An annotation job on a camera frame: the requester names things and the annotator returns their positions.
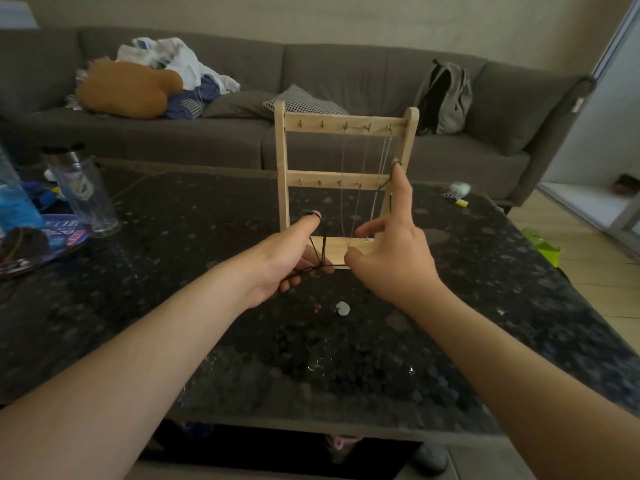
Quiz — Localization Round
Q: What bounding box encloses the pink item under table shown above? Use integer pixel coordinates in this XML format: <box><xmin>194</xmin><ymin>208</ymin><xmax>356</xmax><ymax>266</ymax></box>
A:
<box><xmin>325</xmin><ymin>434</ymin><xmax>363</xmax><ymax>463</ymax></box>

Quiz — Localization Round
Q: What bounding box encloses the brown plush toy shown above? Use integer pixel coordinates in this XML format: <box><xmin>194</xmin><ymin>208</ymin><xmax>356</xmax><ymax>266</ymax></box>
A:
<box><xmin>75</xmin><ymin>57</ymin><xmax>185</xmax><ymax>120</ymax></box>

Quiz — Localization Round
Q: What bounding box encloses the green bag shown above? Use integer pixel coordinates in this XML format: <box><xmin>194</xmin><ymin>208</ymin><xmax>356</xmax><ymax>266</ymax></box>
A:
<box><xmin>522</xmin><ymin>228</ymin><xmax>562</xmax><ymax>269</ymax></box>

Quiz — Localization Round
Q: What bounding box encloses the grey fabric sofa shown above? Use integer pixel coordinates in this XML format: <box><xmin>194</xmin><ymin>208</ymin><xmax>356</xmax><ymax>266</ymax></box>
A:
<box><xmin>0</xmin><ymin>27</ymin><xmax>597</xmax><ymax>208</ymax></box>

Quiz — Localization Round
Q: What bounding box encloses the person's right hand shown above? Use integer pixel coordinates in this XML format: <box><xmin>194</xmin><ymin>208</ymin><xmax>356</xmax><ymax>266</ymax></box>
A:
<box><xmin>343</xmin><ymin>158</ymin><xmax>446</xmax><ymax>315</ymax></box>

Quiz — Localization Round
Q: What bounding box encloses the grey backpack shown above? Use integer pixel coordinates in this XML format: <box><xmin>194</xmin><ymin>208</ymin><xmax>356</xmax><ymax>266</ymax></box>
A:
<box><xmin>413</xmin><ymin>59</ymin><xmax>473</xmax><ymax>136</ymax></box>

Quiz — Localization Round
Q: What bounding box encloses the black cord necklace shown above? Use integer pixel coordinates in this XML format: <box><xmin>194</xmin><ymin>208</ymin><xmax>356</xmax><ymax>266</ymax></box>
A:
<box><xmin>282</xmin><ymin>158</ymin><xmax>403</xmax><ymax>317</ymax></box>

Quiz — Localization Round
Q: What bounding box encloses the sliding glass door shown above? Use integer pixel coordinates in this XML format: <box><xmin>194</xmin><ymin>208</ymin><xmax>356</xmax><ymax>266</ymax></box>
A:
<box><xmin>539</xmin><ymin>0</ymin><xmax>640</xmax><ymax>255</ymax></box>

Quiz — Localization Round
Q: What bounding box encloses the silver chain necklace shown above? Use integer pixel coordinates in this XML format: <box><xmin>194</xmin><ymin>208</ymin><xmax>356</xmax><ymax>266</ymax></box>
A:
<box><xmin>372</xmin><ymin>125</ymin><xmax>396</xmax><ymax>241</ymax></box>

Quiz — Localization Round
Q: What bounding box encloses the person's right forearm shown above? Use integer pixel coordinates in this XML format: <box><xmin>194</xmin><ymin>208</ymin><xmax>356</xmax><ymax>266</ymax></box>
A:
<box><xmin>409</xmin><ymin>289</ymin><xmax>640</xmax><ymax>480</ymax></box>

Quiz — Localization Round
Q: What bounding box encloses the checkered pillow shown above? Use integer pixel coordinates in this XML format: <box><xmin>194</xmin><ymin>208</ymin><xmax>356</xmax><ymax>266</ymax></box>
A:
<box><xmin>263</xmin><ymin>84</ymin><xmax>349</xmax><ymax>117</ymax></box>

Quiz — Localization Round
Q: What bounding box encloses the clear plastic tumbler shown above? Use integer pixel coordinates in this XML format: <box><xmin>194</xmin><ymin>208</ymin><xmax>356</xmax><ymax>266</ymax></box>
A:
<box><xmin>42</xmin><ymin>143</ymin><xmax>122</xmax><ymax>239</ymax></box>

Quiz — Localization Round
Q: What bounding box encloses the blue printed packet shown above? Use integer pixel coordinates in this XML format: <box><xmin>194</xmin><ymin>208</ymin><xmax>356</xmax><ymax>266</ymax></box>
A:
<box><xmin>0</xmin><ymin>182</ymin><xmax>93</xmax><ymax>278</ymax></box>

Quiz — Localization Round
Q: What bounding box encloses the white crumpled garment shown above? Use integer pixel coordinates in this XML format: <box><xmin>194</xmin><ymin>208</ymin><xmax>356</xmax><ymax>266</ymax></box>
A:
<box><xmin>117</xmin><ymin>37</ymin><xmax>241</xmax><ymax>94</ymax></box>

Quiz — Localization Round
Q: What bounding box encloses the wooden jewelry stand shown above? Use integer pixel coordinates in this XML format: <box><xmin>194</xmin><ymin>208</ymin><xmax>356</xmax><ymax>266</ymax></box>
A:
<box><xmin>273</xmin><ymin>100</ymin><xmax>420</xmax><ymax>271</ymax></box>

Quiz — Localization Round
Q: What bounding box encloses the person's left hand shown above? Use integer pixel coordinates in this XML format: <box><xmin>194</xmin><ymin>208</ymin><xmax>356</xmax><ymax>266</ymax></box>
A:
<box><xmin>247</xmin><ymin>210</ymin><xmax>335</xmax><ymax>311</ymax></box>

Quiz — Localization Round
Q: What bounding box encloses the dark shoe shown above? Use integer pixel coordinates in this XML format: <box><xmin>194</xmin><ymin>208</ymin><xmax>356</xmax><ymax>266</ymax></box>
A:
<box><xmin>612</xmin><ymin>174</ymin><xmax>640</xmax><ymax>197</ymax></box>

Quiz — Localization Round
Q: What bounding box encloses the grey flat cushion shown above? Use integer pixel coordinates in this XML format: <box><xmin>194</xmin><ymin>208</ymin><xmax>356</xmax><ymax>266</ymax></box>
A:
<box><xmin>202</xmin><ymin>90</ymin><xmax>276</xmax><ymax>119</ymax></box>

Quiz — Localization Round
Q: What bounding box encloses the blue crumpled garment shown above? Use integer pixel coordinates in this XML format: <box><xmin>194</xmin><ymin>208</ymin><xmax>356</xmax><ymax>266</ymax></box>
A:
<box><xmin>165</xmin><ymin>74</ymin><xmax>221</xmax><ymax>121</ymax></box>

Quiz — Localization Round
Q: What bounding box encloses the silver pendant necklace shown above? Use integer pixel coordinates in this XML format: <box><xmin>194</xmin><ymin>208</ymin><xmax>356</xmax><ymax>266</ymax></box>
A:
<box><xmin>339</xmin><ymin>123</ymin><xmax>373</xmax><ymax>248</ymax></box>

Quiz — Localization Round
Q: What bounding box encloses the blue plastic bottle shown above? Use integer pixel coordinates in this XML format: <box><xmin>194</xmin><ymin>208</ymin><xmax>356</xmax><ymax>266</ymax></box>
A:
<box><xmin>0</xmin><ymin>144</ymin><xmax>45</xmax><ymax>233</ymax></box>

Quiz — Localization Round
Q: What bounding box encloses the person's left forearm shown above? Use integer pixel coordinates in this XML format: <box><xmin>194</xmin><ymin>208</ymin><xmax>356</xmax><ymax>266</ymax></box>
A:
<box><xmin>0</xmin><ymin>264</ymin><xmax>256</xmax><ymax>480</ymax></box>

